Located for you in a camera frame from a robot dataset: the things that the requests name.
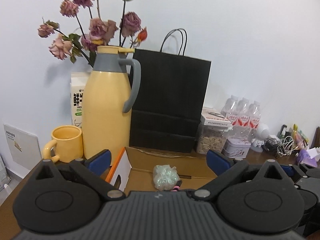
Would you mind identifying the clear plastic bag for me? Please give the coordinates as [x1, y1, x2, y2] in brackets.
[153, 165, 180, 191]

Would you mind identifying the purple tissue box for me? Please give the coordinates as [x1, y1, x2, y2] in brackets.
[297, 147, 320, 167]

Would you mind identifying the small white tin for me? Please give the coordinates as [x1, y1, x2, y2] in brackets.
[222, 138, 251, 159]

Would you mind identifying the clear nut container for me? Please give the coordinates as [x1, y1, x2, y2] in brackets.
[196, 124, 231, 154]

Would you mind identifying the red cardboard box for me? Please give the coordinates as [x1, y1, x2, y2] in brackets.
[106, 147, 216, 194]

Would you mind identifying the yellow thermos jug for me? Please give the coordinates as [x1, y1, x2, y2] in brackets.
[82, 46, 141, 161]

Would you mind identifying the colourful snack bag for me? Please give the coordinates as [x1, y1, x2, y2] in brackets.
[292, 124, 309, 149]

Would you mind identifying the yellow mug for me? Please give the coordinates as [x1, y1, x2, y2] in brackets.
[42, 125, 84, 163]

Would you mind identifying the middle water bottle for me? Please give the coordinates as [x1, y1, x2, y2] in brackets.
[234, 98, 249, 139]

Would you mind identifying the water bottle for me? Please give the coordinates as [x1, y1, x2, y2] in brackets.
[248, 101, 261, 142]
[234, 98, 249, 139]
[221, 95, 238, 126]

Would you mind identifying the white flat box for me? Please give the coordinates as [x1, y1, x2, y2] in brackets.
[201, 107, 232, 129]

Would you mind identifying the right water bottle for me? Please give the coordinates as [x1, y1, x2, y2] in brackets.
[248, 101, 261, 142]

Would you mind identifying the white robot toy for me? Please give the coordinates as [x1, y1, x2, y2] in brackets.
[251, 123, 270, 153]

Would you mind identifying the left water bottle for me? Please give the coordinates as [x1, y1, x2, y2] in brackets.
[221, 95, 238, 126]

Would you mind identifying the milk carton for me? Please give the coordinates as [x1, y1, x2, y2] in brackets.
[70, 72, 90, 128]

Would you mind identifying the black paper bag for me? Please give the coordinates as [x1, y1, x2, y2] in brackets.
[130, 28, 211, 153]

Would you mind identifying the dried pink rose bouquet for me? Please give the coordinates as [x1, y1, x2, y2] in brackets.
[37, 0, 148, 67]

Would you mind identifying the tangled cables pile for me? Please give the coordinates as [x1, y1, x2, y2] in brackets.
[262, 124, 302, 158]

